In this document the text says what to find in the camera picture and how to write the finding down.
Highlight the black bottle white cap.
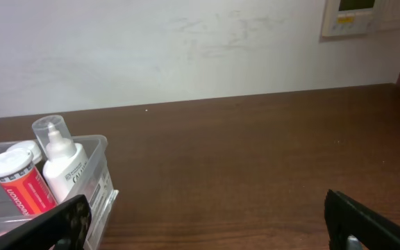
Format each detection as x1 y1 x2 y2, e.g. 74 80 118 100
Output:
6 140 48 174

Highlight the white lotion bottle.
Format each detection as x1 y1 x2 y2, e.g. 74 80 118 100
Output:
32 115 88 203

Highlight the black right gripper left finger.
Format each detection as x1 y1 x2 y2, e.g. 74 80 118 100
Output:
0 194 92 250

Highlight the clear plastic container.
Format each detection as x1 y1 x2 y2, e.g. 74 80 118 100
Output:
0 135 118 250

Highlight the orange tube white cap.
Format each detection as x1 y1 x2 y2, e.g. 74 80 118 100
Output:
0 149 58 215

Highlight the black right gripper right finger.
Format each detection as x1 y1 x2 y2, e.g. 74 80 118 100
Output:
324 190 400 250

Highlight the wall control panel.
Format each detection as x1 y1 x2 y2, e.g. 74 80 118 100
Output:
321 0 400 38

